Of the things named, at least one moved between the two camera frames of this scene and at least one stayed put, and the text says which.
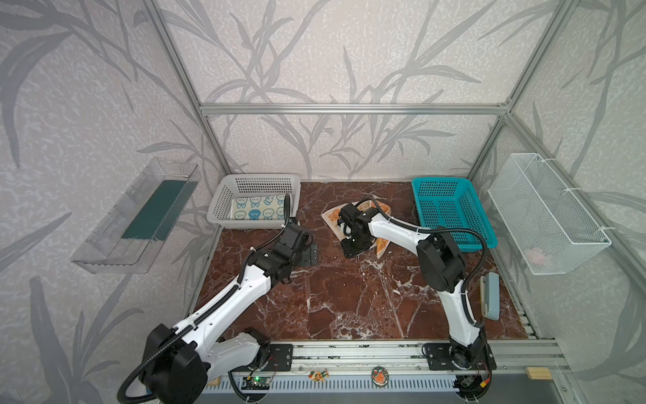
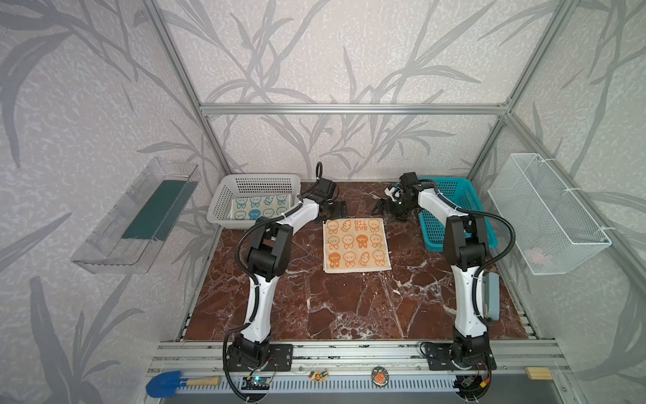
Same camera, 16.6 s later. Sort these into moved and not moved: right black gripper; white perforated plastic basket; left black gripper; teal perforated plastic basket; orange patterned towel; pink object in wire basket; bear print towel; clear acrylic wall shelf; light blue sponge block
Moved: right black gripper; orange patterned towel; left black gripper
Not moved: bear print towel; white perforated plastic basket; light blue sponge block; clear acrylic wall shelf; pink object in wire basket; teal perforated plastic basket
